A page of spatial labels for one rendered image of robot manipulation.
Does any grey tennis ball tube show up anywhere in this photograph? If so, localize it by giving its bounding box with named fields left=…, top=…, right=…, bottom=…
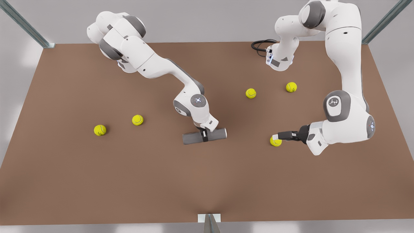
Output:
left=182, top=128, right=227, bottom=145

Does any silver frame post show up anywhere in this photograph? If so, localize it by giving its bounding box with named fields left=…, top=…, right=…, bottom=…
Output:
left=362, top=0, right=414, bottom=45
left=0, top=0, right=55, bottom=49
left=198, top=213, right=222, bottom=233

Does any black cable loop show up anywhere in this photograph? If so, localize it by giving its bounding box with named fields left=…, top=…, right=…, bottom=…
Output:
left=251, top=39, right=278, bottom=58

